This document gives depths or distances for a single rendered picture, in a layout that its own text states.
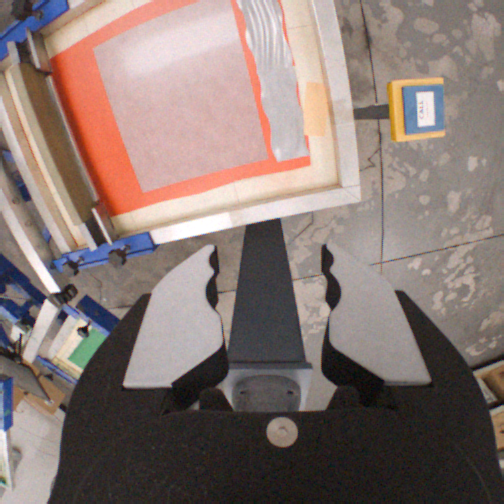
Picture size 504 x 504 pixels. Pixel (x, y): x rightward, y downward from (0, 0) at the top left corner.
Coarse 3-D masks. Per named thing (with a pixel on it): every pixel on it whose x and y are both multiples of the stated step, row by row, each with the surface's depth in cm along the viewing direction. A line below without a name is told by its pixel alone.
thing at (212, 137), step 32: (192, 96) 42; (224, 96) 42; (256, 96) 42; (128, 128) 45; (160, 128) 45; (192, 128) 45; (224, 128) 45; (256, 128) 45; (96, 160) 49; (128, 160) 49; (160, 160) 49; (192, 160) 49; (224, 160) 49; (256, 160) 48; (288, 160) 48; (128, 192) 52; (160, 192) 52; (192, 192) 52
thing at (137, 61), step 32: (160, 0) 33; (192, 0) 33; (224, 0) 33; (96, 32) 35; (128, 32) 36; (160, 32) 36; (192, 32) 36; (224, 32) 36; (64, 64) 38; (96, 64) 38; (128, 64) 39; (160, 64) 39; (192, 64) 39; (224, 64) 39; (64, 96) 41; (96, 96) 42; (128, 96) 42; (160, 96) 42; (96, 128) 45
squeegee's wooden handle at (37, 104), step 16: (16, 64) 29; (16, 80) 30; (32, 80) 33; (32, 96) 33; (48, 96) 37; (32, 112) 34; (48, 112) 37; (32, 128) 35; (48, 128) 37; (48, 144) 37; (64, 144) 42; (48, 160) 38; (64, 160) 41; (64, 176) 41; (80, 176) 46; (64, 192) 42; (80, 192) 45; (80, 208) 45
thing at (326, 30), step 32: (96, 0) 31; (320, 0) 30; (320, 32) 33; (0, 64) 33; (0, 96) 37; (352, 128) 41; (32, 160) 47; (352, 160) 44; (32, 192) 49; (320, 192) 48; (352, 192) 47; (64, 224) 56; (160, 224) 55; (192, 224) 52; (224, 224) 52
